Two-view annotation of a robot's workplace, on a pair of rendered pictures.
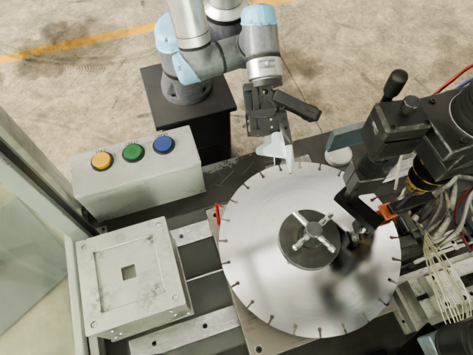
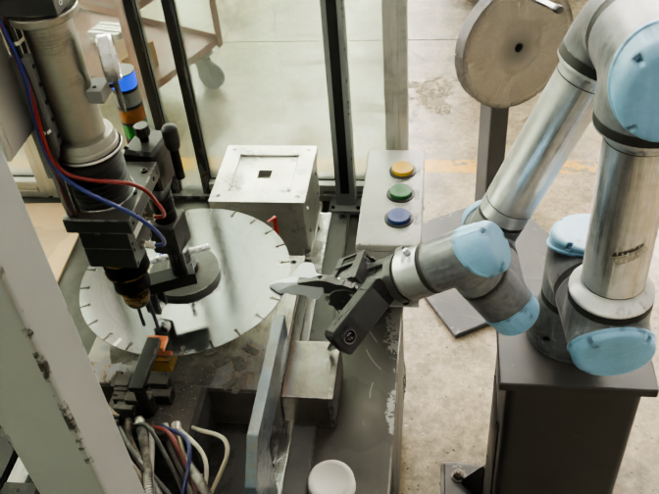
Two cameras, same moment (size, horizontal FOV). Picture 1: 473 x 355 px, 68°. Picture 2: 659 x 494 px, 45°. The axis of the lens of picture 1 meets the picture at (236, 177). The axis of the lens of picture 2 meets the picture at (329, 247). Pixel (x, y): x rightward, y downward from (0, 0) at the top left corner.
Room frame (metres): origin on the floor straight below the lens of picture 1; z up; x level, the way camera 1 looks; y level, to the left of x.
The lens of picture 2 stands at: (0.84, -0.84, 1.80)
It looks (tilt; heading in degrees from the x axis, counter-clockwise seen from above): 42 degrees down; 118
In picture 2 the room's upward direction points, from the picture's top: 6 degrees counter-clockwise
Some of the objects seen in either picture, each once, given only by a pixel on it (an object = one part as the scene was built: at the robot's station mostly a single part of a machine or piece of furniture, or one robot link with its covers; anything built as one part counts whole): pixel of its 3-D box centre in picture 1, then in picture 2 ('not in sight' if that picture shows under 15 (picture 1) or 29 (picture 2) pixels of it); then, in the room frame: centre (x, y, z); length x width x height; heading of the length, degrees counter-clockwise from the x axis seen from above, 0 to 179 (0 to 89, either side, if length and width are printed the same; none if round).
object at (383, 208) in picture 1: (401, 209); (151, 373); (0.27, -0.32, 0.95); 0.10 x 0.03 x 0.07; 108
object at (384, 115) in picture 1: (380, 151); (158, 190); (0.25, -0.19, 1.17); 0.06 x 0.05 x 0.20; 99
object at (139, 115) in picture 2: not in sight; (131, 111); (-0.01, 0.08, 1.08); 0.05 x 0.04 x 0.03; 18
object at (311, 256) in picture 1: (310, 237); (183, 269); (0.21, -0.13, 0.96); 0.11 x 0.11 x 0.03
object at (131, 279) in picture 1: (138, 280); (269, 204); (0.16, 0.21, 0.82); 0.18 x 0.18 x 0.15; 18
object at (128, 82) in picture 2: not in sight; (123, 77); (-0.01, 0.08, 1.14); 0.05 x 0.04 x 0.03; 18
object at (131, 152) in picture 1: (133, 153); (400, 194); (0.43, 0.23, 0.90); 0.04 x 0.04 x 0.02
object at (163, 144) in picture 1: (163, 145); (398, 219); (0.45, 0.17, 0.90); 0.04 x 0.04 x 0.02
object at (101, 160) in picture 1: (102, 161); (402, 171); (0.41, 0.30, 0.90); 0.04 x 0.04 x 0.02
